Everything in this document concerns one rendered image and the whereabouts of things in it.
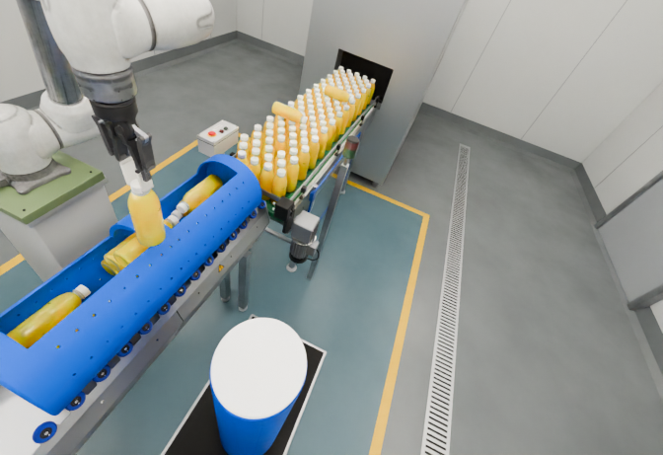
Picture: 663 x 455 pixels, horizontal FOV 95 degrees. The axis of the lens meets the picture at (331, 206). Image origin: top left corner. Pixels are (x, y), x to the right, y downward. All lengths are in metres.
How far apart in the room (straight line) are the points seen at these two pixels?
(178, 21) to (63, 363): 0.78
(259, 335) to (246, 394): 0.16
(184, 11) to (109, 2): 0.13
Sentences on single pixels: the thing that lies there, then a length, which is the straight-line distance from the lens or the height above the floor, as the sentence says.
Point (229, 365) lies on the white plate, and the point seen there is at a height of 1.04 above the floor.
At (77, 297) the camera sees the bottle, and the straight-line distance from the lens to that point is 1.19.
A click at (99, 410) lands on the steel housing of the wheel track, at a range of 1.25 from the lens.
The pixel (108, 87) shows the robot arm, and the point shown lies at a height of 1.72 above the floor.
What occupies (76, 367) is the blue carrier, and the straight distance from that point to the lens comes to 1.00.
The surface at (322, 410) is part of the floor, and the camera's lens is 2.10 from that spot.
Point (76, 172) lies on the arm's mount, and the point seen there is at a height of 1.04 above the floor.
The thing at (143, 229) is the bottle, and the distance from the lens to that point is 0.94.
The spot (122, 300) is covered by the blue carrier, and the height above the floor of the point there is 1.18.
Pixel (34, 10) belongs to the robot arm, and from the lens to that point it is 1.30.
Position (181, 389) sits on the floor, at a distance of 2.11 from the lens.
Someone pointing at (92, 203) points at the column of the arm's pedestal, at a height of 0.89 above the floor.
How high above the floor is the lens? 2.02
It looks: 43 degrees down
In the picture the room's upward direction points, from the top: 17 degrees clockwise
